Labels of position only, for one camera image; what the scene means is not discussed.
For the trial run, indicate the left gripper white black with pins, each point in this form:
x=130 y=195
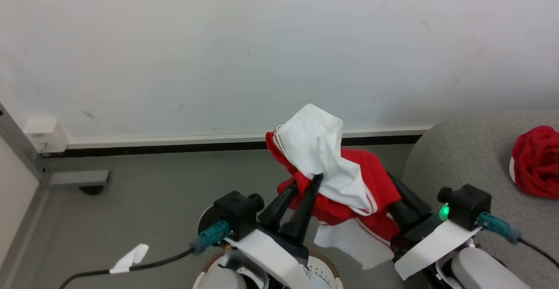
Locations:
x=270 y=254

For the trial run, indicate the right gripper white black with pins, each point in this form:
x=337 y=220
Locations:
x=428 y=245

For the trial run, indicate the red and white jersey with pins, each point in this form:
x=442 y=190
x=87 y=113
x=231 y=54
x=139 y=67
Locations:
x=319 y=149

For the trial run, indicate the red garment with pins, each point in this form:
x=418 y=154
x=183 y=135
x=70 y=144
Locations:
x=537 y=162

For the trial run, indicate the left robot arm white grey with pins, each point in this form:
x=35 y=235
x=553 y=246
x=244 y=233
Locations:
x=218 y=278

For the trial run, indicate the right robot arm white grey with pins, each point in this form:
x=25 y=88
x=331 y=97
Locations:
x=480 y=269

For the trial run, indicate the grey fabric sofa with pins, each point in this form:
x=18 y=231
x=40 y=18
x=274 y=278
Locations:
x=471 y=158

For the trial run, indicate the white perforated laundry basket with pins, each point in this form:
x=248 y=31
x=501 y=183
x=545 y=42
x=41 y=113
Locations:
x=321 y=269

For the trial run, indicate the white and black baseboard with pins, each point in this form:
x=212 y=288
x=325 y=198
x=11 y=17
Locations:
x=174 y=142

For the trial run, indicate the white tape tag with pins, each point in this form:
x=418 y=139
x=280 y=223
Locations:
x=129 y=259

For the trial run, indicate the black round floor foot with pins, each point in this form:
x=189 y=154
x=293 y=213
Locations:
x=91 y=190

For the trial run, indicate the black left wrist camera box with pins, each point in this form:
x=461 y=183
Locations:
x=236 y=212

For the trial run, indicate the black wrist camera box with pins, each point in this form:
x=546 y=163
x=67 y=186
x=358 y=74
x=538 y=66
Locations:
x=465 y=206
x=236 y=212

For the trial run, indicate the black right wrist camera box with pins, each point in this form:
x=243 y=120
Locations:
x=465 y=206

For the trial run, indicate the grey metal floor bracket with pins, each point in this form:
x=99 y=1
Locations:
x=78 y=178

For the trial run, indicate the white wall junction box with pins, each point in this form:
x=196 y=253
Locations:
x=46 y=135

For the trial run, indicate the grey metal frame post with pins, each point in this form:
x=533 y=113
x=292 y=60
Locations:
x=19 y=149

